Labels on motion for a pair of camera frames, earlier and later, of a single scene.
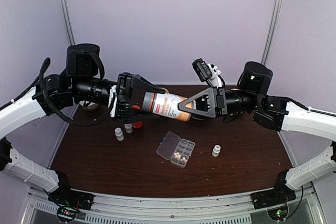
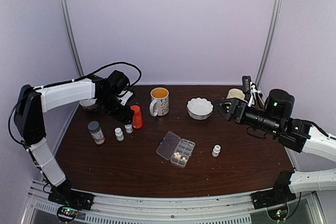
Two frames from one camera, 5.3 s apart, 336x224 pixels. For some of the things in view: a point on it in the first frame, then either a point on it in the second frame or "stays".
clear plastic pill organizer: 177,151 stays
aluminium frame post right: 277,1 stays
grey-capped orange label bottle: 166,105 to 93,127
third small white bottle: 216,150 stays
